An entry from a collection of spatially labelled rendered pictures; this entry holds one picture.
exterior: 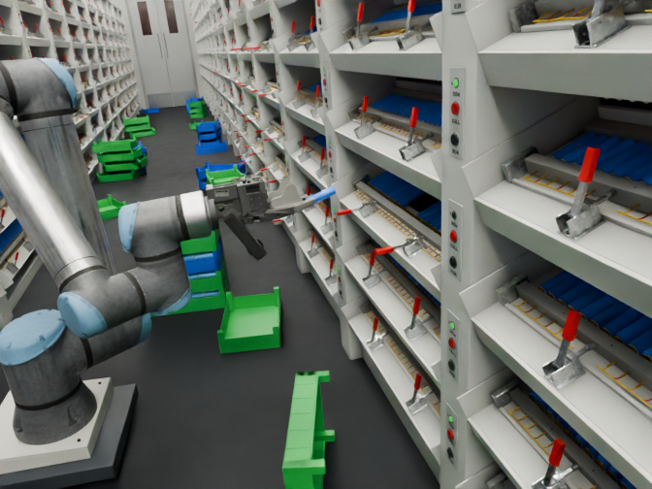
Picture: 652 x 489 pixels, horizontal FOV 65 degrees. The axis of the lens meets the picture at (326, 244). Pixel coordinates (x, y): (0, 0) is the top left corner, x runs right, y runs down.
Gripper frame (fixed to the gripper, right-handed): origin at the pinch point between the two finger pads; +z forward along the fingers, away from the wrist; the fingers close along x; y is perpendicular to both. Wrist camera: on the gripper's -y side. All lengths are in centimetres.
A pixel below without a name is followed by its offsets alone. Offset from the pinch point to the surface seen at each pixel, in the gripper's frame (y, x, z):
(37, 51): 45, 311, -111
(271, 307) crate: -62, 75, -6
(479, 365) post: -20.0, -38.8, 16.6
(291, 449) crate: -41.9, -21.4, -14.2
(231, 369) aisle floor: -61, 40, -24
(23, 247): -42, 151, -107
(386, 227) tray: -9.8, 1.8, 17.4
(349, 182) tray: -6.4, 30.9, 18.2
